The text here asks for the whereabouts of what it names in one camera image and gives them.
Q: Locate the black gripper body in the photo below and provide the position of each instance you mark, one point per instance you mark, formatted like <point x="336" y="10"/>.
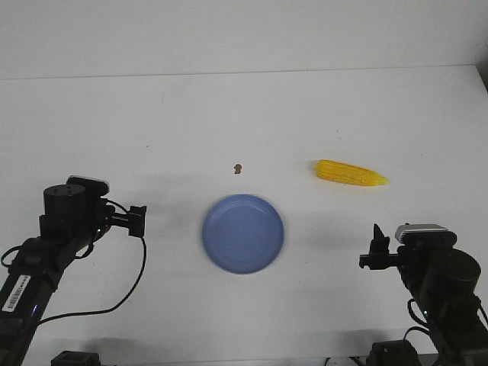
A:
<point x="379" y="259"/>
<point x="109" y="214"/>

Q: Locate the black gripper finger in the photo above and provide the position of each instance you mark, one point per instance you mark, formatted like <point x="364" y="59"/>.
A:
<point x="137" y="221"/>
<point x="380" y="243"/>

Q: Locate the yellow corn cob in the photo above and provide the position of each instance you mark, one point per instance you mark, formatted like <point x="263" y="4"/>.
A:
<point x="348" y="174"/>

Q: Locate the blue round plate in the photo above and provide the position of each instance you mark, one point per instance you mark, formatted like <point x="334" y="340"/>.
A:
<point x="242" y="234"/>

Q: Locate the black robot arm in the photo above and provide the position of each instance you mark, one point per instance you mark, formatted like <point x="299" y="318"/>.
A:
<point x="76" y="215"/>
<point x="441" y="280"/>

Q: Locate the white object at bottom edge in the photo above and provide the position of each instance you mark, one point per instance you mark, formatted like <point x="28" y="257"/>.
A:
<point x="343" y="361"/>

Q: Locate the small brown table mark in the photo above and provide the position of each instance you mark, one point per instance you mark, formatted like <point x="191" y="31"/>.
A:
<point x="237" y="169"/>

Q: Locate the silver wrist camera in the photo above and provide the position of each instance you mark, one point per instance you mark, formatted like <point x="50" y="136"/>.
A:
<point x="406" y="229"/>
<point x="93" y="187"/>

